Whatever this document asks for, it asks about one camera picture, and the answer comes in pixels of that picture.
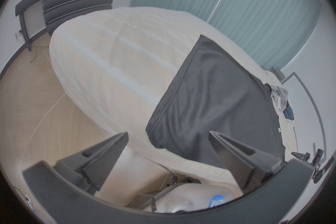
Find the bed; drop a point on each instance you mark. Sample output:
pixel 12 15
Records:
pixel 105 60

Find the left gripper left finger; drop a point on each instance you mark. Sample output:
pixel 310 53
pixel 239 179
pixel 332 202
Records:
pixel 99 162

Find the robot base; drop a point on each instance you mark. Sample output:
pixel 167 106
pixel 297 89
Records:
pixel 189 196

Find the white printed pillow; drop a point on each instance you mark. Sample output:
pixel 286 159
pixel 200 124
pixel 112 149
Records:
pixel 269 76

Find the pile of clothes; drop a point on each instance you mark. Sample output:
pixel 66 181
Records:
pixel 282 97

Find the grey bedside table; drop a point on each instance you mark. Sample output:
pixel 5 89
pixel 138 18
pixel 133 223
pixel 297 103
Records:
pixel 278 72

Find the black T-shirt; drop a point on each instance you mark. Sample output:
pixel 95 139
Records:
pixel 215 91

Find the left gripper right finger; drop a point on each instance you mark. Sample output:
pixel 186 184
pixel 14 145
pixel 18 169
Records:
pixel 246 165

